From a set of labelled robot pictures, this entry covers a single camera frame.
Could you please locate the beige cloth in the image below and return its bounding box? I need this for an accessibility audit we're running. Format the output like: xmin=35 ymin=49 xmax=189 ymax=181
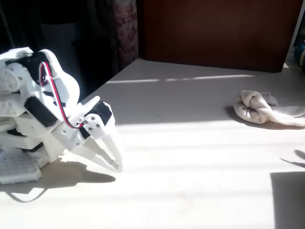
xmin=233 ymin=90 xmax=305 ymax=127

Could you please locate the floral patterned curtain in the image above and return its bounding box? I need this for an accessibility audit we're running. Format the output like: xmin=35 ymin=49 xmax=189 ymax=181
xmin=112 ymin=0 xmax=139 ymax=70

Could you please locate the dark brown wooden cabinet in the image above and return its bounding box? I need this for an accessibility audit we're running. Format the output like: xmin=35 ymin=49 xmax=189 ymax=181
xmin=142 ymin=0 xmax=303 ymax=73

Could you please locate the teal round object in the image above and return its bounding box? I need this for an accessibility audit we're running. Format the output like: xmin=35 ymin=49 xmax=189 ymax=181
xmin=293 ymin=40 xmax=305 ymax=64

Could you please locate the red white black servo cable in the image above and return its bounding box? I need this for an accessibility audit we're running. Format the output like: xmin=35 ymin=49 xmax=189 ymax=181
xmin=39 ymin=62 xmax=84 ymax=129

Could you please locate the white perforated base plate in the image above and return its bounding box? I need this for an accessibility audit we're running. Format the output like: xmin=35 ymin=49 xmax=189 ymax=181
xmin=0 ymin=150 xmax=43 ymax=186

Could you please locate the white door frame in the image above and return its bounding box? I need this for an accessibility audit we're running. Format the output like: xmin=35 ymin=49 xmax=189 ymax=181
xmin=287 ymin=0 xmax=305 ymax=60

